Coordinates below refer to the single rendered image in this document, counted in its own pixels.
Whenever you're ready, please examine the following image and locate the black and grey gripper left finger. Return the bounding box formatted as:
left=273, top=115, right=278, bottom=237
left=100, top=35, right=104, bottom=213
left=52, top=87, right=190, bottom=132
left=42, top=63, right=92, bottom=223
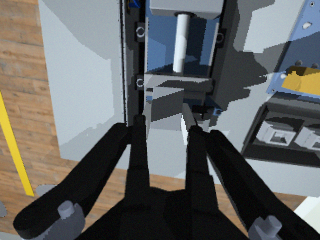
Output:
left=13, top=100, right=154, bottom=240

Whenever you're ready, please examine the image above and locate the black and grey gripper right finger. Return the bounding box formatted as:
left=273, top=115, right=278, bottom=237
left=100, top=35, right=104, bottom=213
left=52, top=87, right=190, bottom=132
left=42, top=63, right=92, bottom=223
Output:
left=181, top=103, right=320, bottom=240

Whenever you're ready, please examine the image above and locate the yellow block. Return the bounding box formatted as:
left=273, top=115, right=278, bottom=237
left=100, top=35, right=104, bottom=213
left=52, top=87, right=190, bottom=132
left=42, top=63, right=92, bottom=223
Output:
left=281, top=66, right=320, bottom=95

